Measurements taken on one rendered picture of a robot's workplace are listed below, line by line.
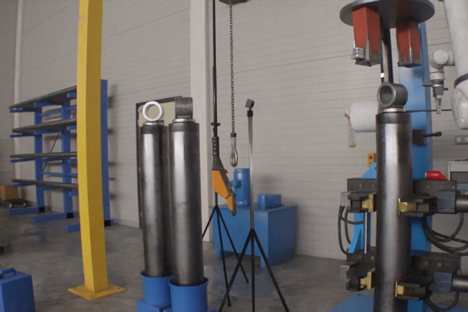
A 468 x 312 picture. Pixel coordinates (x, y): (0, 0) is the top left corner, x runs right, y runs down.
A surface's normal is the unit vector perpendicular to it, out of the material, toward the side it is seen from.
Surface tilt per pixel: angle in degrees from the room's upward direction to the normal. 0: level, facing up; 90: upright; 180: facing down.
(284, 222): 90
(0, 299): 90
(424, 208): 90
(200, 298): 90
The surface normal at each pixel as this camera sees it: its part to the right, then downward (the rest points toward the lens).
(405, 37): -0.88, 0.03
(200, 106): -0.63, 0.03
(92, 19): 0.77, 0.00
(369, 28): 0.48, 0.01
